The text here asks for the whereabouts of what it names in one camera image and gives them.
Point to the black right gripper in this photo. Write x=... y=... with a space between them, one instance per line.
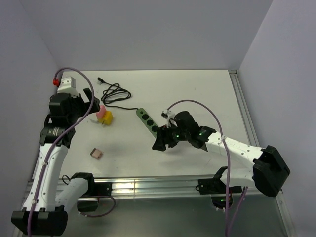
x=161 y=140

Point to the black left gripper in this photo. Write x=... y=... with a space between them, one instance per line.
x=78 y=98

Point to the pink plug adapter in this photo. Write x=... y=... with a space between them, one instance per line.
x=101 y=112

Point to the yellow plug adapter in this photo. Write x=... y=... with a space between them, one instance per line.
x=106 y=118

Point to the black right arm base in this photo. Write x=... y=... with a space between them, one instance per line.
x=210 y=186

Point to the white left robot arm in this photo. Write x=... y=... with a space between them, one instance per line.
x=45 y=213

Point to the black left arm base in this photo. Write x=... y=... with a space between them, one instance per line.
x=87 y=203

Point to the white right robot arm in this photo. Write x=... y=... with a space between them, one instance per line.
x=263 y=168

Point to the brown plug adapter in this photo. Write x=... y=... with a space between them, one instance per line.
x=96 y=153

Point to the green power strip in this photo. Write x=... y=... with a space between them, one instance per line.
x=147 y=121

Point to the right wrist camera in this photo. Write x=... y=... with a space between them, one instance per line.
x=168 y=115

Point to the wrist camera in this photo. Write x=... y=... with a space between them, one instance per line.
x=68 y=85
x=168 y=115

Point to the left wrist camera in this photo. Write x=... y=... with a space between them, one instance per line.
x=68 y=85

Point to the aluminium rail frame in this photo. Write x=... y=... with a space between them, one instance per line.
x=156 y=185

